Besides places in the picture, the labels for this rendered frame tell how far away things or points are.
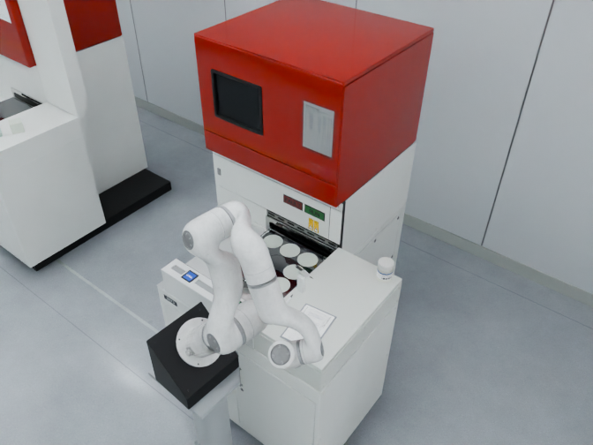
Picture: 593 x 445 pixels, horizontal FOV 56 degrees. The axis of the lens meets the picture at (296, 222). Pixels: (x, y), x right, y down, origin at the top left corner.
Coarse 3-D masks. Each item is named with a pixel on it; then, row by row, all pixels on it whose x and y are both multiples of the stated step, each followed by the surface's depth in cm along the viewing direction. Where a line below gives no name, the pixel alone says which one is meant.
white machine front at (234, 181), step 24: (216, 168) 293; (240, 168) 280; (216, 192) 305; (240, 192) 291; (264, 192) 278; (288, 192) 267; (264, 216) 288; (288, 216) 276; (312, 216) 264; (336, 216) 254; (336, 240) 262
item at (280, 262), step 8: (272, 232) 281; (288, 240) 276; (272, 248) 272; (304, 248) 272; (272, 256) 267; (280, 256) 267; (296, 256) 267; (320, 256) 267; (280, 264) 263; (288, 264) 263; (296, 264) 263; (280, 272) 259; (296, 280) 255
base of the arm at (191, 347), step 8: (192, 320) 216; (200, 320) 218; (184, 328) 213; (192, 328) 213; (200, 328) 201; (176, 336) 211; (184, 336) 212; (192, 336) 206; (200, 336) 199; (176, 344) 210; (184, 344) 212; (192, 344) 206; (200, 344) 200; (184, 352) 211; (192, 352) 209; (200, 352) 205; (208, 352) 202; (184, 360) 210; (192, 360) 211; (200, 360) 213; (208, 360) 214
